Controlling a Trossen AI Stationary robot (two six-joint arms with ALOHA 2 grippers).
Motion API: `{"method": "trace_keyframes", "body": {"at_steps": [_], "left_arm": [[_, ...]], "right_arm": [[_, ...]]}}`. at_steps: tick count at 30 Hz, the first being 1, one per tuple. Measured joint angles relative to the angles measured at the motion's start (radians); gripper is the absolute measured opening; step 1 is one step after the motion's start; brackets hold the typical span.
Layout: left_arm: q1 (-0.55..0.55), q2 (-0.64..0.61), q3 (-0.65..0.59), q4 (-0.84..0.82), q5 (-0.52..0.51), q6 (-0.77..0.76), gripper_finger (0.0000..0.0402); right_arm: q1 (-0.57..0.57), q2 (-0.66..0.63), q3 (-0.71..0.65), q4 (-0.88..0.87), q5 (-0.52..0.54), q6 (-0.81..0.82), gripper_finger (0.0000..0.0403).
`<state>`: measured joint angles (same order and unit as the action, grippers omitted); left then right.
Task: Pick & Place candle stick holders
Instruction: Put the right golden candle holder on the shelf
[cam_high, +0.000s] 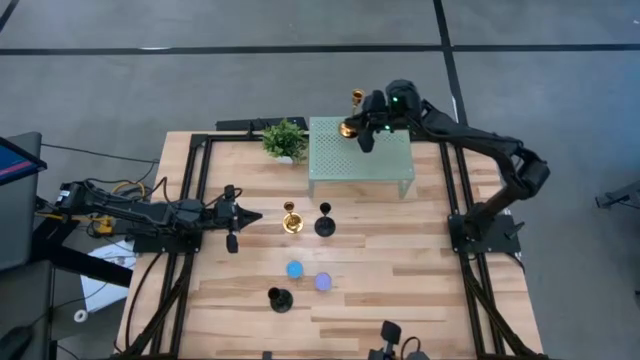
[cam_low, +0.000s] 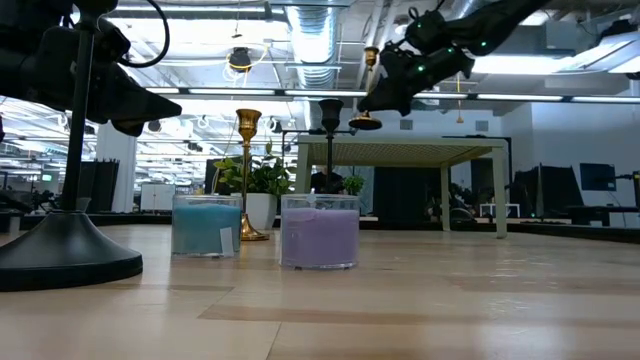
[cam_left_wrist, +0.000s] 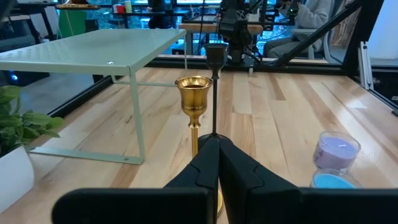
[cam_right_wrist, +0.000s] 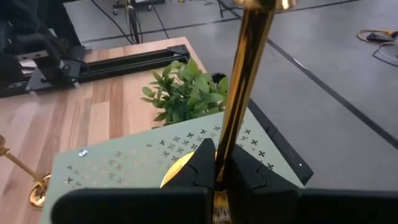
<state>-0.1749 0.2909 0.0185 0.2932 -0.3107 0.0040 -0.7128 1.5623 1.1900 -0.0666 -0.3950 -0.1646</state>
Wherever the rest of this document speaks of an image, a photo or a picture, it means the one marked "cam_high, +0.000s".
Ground yellow clamp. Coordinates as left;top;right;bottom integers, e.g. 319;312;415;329
92;214;116;236

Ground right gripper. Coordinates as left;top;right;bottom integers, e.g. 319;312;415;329
343;78;424;154

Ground black aluminium table frame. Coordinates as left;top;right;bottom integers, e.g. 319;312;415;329
117;130;546;360

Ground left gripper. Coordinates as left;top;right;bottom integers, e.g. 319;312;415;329
215;184;263;255

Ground black candlestick holder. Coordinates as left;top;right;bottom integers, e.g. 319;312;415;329
267;286;295;315
313;201;337;239

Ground black stand leg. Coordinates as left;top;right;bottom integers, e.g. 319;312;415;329
32;217;134;289

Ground green perforated metal riser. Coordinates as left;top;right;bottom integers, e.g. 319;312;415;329
307;116;416;200

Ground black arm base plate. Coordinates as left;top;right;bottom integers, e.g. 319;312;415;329
447;212;522;255
132;230;204;254

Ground black floor stand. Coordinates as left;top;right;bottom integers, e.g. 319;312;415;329
594;180;640;210

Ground white paper sheets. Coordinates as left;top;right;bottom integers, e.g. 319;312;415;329
79;238;137;314

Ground green plant in white pot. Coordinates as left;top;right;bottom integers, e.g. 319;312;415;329
260;118;310;166

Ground gold candlestick holder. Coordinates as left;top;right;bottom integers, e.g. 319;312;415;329
338;88;367;140
281;200;305;235

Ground black mounted device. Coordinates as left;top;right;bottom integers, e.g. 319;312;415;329
367;319;404;360

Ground computer monitor with blue screen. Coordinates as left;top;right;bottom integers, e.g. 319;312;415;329
0;135;49;187

